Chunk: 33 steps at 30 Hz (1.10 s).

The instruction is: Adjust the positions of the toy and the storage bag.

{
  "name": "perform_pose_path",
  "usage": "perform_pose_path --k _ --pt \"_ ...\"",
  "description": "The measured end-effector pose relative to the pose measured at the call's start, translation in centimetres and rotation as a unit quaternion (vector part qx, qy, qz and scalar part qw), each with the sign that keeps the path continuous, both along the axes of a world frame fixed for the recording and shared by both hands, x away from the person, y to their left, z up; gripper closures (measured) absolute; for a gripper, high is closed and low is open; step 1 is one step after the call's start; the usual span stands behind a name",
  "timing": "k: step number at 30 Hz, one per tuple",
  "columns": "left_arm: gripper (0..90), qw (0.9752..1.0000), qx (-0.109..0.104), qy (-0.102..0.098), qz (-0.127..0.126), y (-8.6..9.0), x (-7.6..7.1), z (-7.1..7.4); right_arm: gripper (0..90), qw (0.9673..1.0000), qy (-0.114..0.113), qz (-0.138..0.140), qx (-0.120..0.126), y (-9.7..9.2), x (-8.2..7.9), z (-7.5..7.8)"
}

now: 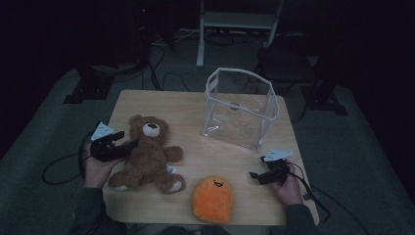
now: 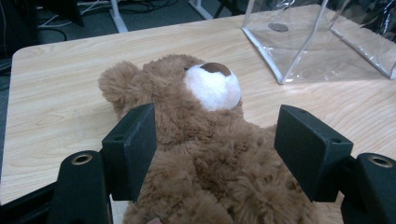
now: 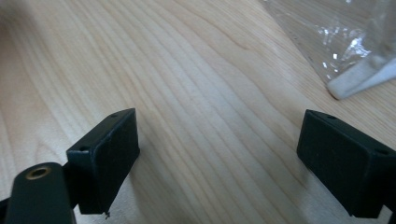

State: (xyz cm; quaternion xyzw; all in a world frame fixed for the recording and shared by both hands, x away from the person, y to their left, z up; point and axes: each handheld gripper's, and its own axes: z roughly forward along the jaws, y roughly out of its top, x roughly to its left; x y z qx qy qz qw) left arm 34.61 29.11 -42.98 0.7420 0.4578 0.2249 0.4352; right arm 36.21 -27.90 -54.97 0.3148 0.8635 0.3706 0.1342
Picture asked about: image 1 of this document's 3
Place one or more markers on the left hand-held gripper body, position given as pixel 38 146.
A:
pixel 104 151

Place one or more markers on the desk with white metal frame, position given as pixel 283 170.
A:
pixel 235 19

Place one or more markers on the clear plastic bin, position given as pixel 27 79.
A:
pixel 239 117

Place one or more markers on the grey tape strip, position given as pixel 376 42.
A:
pixel 308 196

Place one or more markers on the black folding chair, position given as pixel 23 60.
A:
pixel 287 62

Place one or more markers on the brown teddy bear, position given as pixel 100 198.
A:
pixel 147 156

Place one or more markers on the person's right hand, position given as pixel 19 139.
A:
pixel 290 192

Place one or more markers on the person's left hand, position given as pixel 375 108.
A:
pixel 98 171

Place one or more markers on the orange plush toy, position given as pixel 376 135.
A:
pixel 212 202

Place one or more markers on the black stand base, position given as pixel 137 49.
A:
pixel 326 103
pixel 88 86

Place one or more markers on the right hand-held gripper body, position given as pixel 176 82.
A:
pixel 280 166

